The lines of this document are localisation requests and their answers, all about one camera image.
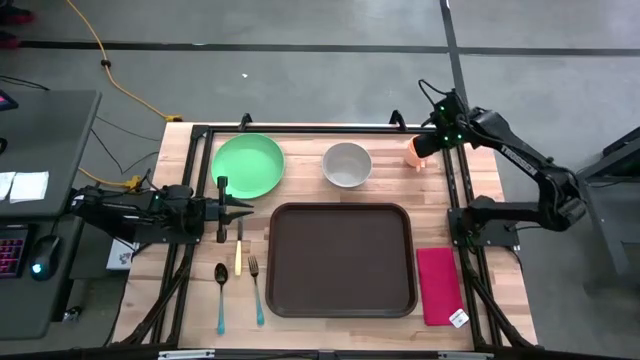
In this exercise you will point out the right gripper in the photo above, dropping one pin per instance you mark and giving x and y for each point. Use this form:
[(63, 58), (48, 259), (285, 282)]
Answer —
[(450, 122)]

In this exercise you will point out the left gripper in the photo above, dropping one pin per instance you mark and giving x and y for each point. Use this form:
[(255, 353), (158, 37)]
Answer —
[(210, 212)]

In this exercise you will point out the beige ceramic mug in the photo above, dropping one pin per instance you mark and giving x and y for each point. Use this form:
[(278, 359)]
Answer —
[(410, 156)]

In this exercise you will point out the green plastic plate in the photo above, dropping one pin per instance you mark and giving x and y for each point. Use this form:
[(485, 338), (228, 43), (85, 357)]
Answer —
[(250, 160)]

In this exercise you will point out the grey-white bowl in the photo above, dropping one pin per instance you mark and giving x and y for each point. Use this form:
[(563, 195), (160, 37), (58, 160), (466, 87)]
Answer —
[(347, 165)]

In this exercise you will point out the red cloth napkin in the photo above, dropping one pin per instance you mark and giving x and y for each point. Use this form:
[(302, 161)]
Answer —
[(439, 285)]

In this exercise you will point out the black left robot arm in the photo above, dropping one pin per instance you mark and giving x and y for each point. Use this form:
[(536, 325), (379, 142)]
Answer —
[(115, 210)]

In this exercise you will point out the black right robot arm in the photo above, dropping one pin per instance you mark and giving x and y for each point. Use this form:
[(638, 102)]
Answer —
[(520, 155)]

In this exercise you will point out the brown serving tray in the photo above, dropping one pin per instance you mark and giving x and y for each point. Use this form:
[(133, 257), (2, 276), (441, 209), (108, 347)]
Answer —
[(340, 260)]

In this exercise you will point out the white printed box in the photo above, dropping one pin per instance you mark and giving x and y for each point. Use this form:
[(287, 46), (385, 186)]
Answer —
[(120, 257)]

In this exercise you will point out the silver aluminium bar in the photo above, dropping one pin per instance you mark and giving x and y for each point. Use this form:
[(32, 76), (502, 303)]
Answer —
[(465, 355), (185, 354)]

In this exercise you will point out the dark metal stand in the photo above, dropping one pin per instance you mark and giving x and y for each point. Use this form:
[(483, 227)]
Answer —
[(605, 220)]

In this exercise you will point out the black computer mouse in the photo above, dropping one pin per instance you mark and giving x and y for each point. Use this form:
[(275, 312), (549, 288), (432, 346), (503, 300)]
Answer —
[(47, 252)]

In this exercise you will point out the desk caster wheel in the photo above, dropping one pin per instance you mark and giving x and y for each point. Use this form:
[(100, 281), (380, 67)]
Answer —
[(72, 314)]

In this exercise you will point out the grey side desk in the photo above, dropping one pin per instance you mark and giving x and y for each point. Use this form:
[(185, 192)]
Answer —
[(50, 140)]

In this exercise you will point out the white paper sheet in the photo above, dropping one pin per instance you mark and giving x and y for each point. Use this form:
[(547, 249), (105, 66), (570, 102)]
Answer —
[(5, 185), (30, 186)]

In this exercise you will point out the backlit keyboard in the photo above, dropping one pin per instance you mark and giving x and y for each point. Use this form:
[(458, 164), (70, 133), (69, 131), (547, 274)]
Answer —
[(12, 250)]

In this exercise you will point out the pink-lit desk device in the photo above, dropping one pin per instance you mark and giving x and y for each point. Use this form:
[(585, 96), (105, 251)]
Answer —
[(6, 100)]

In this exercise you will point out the person's shoe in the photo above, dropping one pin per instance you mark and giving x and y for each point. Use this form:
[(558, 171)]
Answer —
[(15, 15), (7, 40)]

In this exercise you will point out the black frame hook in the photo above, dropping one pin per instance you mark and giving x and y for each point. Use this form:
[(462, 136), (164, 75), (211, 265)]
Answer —
[(245, 121), (398, 120)]

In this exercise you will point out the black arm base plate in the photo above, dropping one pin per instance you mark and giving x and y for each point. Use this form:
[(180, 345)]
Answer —
[(165, 237), (492, 238)]

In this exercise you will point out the black aluminium rig frame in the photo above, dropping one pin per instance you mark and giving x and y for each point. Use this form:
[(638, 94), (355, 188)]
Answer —
[(325, 129)]

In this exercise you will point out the small black camera box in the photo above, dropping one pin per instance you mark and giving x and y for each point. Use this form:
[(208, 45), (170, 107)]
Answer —
[(326, 355)]

